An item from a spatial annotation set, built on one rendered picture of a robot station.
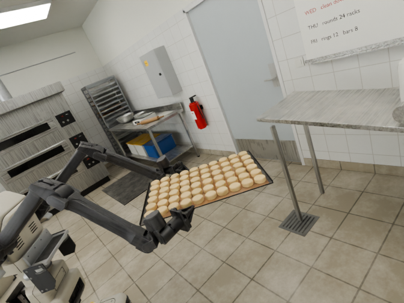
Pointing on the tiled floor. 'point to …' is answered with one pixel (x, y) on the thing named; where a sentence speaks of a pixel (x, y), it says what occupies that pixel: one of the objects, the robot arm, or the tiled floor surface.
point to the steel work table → (153, 134)
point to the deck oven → (43, 142)
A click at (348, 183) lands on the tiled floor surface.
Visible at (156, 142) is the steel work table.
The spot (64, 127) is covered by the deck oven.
